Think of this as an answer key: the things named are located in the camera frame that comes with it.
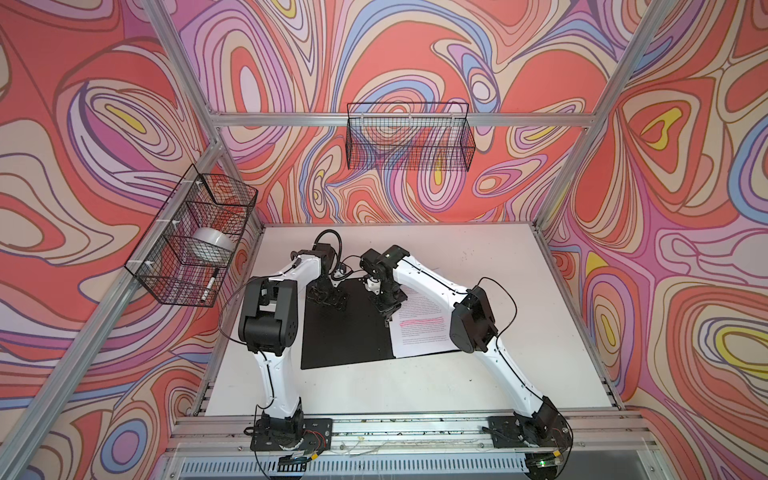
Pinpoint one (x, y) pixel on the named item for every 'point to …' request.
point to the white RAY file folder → (355, 335)
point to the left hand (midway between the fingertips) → (335, 303)
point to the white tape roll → (216, 239)
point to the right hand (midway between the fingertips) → (390, 320)
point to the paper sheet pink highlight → (421, 325)
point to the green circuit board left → (290, 463)
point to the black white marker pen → (209, 285)
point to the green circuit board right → (541, 459)
